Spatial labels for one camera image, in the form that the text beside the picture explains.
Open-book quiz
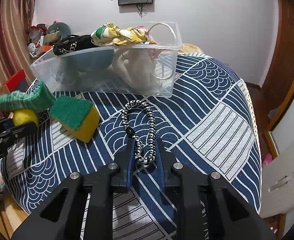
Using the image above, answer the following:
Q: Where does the black white braided cord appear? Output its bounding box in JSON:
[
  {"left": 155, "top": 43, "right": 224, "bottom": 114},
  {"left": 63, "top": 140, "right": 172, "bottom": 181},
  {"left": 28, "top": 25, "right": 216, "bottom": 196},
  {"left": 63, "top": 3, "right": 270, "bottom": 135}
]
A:
[{"left": 121, "top": 100, "right": 156, "bottom": 166}]

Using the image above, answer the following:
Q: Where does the green knitted cloth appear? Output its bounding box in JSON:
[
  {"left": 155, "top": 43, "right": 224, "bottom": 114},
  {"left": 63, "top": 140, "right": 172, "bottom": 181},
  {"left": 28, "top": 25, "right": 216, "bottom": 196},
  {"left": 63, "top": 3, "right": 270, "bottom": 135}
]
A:
[{"left": 0, "top": 81, "right": 56, "bottom": 113}]

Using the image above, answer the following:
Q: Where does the white drawstring pouch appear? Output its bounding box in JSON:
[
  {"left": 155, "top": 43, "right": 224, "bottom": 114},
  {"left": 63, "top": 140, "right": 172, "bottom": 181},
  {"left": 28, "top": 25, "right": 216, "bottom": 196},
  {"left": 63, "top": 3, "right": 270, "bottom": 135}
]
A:
[{"left": 107, "top": 22, "right": 182, "bottom": 98}]

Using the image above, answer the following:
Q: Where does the black white plush toy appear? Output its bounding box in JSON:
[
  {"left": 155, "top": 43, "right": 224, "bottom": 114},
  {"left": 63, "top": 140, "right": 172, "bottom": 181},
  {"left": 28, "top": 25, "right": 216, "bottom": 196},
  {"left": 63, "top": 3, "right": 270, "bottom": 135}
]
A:
[{"left": 53, "top": 35, "right": 99, "bottom": 56}]

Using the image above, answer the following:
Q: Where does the floral yellow green cloth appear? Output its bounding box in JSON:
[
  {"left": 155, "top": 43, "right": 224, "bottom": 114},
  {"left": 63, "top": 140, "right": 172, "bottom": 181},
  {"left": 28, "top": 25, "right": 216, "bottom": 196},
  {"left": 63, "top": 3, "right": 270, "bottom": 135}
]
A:
[{"left": 90, "top": 23, "right": 156, "bottom": 47}]

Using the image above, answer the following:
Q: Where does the yellow round sponge ball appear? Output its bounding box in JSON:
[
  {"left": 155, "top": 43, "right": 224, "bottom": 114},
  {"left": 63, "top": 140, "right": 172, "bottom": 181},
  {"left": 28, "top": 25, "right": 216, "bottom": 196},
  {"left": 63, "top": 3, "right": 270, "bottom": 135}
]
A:
[{"left": 13, "top": 108, "right": 39, "bottom": 126}]

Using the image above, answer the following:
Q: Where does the red box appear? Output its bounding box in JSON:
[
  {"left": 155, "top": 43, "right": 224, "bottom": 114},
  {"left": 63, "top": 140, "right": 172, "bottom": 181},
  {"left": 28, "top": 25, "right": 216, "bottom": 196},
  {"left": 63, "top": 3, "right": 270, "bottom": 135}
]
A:
[{"left": 0, "top": 69, "right": 29, "bottom": 94}]

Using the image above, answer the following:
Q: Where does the yellow green scrub sponge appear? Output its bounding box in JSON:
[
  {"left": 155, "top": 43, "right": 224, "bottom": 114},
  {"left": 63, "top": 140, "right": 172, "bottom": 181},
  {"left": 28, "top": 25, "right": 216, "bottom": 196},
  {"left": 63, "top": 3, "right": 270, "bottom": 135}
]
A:
[{"left": 50, "top": 95, "right": 100, "bottom": 143}]

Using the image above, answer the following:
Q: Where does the blue white patterned tablecloth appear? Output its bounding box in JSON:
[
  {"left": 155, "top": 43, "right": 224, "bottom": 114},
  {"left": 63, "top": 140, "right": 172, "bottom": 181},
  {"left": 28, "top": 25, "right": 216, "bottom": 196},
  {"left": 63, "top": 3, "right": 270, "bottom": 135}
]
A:
[{"left": 0, "top": 54, "right": 271, "bottom": 239}]

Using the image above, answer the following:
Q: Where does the striped red beige curtain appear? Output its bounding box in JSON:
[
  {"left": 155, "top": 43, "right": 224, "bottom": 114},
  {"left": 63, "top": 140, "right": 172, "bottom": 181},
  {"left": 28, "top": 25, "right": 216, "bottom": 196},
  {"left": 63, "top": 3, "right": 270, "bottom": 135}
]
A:
[{"left": 0, "top": 0, "right": 35, "bottom": 117}]

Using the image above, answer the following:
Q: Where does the clear plastic storage bin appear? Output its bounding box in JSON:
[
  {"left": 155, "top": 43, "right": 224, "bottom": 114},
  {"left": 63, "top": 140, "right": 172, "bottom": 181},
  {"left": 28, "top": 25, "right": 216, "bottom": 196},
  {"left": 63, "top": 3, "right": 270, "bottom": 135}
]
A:
[{"left": 29, "top": 21, "right": 183, "bottom": 98}]

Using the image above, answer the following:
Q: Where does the grey green plush toy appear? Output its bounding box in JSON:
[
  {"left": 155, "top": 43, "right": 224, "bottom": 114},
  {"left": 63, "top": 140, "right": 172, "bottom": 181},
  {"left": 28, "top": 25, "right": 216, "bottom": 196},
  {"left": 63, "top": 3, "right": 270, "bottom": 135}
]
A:
[{"left": 44, "top": 22, "right": 71, "bottom": 43}]

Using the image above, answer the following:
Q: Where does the brown wooden door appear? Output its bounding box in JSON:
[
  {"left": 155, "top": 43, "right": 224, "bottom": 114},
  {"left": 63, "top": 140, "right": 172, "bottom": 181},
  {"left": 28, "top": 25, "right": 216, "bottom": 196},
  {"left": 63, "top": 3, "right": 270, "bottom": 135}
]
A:
[{"left": 259, "top": 0, "right": 294, "bottom": 131}]

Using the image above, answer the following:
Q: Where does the beige blanket with pink squares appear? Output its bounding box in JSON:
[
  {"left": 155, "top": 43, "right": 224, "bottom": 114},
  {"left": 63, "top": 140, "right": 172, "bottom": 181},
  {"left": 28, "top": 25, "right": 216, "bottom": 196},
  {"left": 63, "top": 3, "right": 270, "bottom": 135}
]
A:
[{"left": 178, "top": 43, "right": 203, "bottom": 54}]

